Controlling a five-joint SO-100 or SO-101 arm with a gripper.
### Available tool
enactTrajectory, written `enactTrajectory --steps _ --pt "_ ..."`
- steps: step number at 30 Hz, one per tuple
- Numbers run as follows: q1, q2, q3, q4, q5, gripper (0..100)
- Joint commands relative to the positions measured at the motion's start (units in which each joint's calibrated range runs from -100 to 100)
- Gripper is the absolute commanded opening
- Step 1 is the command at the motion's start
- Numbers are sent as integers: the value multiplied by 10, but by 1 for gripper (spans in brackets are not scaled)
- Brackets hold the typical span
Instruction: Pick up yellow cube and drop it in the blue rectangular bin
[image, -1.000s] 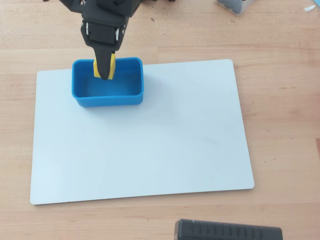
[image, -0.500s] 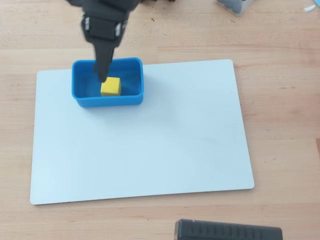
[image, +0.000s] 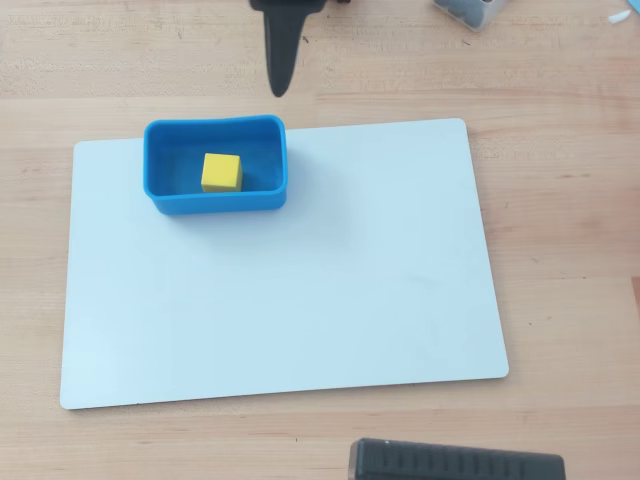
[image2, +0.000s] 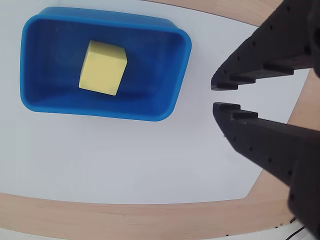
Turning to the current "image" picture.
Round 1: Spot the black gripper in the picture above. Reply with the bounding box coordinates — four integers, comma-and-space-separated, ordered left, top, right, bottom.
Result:
248, 0, 327, 99

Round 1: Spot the yellow cube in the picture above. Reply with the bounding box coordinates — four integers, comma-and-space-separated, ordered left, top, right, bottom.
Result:
200, 152, 245, 194

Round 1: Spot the blue rectangular bin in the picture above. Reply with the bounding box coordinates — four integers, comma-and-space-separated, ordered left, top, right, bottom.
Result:
142, 113, 288, 216

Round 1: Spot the white rectangular board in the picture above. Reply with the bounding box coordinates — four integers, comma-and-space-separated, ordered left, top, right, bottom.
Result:
59, 117, 510, 411

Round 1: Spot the clear plastic container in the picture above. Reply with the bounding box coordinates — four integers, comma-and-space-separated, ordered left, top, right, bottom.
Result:
430, 0, 507, 33

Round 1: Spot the black ribbed device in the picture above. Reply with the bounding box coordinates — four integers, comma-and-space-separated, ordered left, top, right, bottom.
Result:
347, 437, 567, 480

